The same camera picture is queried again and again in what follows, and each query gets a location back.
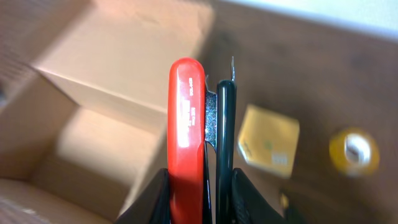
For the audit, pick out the yellow tape roll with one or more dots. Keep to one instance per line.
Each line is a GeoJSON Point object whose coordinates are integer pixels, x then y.
{"type": "Point", "coordinates": [354, 152]}

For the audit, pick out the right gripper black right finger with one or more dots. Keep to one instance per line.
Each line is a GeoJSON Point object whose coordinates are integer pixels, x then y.
{"type": "Point", "coordinates": [249, 205]}

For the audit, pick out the cardboard box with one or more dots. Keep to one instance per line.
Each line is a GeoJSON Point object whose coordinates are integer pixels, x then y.
{"type": "Point", "coordinates": [84, 88]}

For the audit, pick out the black correction tape dispenser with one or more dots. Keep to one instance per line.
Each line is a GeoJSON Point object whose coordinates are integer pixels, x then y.
{"type": "Point", "coordinates": [290, 211]}

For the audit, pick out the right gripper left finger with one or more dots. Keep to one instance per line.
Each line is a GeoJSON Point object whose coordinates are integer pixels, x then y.
{"type": "Point", "coordinates": [152, 206]}

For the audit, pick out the yellow sticky note pad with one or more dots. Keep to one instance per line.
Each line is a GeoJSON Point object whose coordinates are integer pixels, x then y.
{"type": "Point", "coordinates": [268, 141]}

